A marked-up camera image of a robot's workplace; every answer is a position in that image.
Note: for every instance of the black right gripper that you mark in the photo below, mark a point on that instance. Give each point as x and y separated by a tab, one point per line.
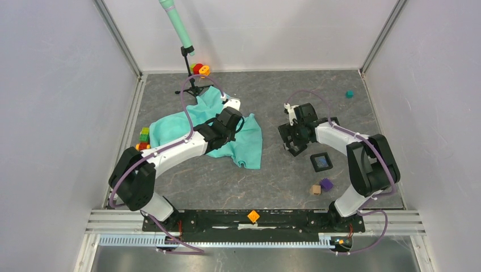
286	130

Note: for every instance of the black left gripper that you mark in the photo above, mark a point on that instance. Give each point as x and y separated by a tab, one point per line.
232	137

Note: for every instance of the black square frame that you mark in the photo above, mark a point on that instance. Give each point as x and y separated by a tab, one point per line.
296	150
333	120
316	169

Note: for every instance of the mint green garment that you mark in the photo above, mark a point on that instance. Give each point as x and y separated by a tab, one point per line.
245	151

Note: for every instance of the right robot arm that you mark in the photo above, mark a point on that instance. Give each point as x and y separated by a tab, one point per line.
371	164

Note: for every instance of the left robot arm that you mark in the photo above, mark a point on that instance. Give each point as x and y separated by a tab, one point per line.
134	175

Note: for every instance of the black tripod stand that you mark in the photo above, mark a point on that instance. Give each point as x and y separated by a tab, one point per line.
193	90

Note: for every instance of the small wooden cube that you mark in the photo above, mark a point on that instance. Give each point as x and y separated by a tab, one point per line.
315	190

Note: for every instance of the purple toy brick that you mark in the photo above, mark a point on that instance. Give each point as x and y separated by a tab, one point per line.
326	184

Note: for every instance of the red orange toy rings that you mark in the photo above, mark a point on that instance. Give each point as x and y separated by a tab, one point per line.
200	70

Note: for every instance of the small teal cube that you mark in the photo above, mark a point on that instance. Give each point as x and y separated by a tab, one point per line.
349	94

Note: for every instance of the colourful toy brick train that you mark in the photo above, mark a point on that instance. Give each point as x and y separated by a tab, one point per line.
144	139

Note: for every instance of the orange diamond marker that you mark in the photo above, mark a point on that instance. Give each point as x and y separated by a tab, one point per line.
253	216

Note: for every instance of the mint green microphone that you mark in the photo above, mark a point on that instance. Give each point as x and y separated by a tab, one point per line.
176	21

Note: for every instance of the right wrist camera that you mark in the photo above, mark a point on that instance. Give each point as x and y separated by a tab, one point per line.
290	111

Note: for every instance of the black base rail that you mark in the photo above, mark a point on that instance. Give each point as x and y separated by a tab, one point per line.
274	225

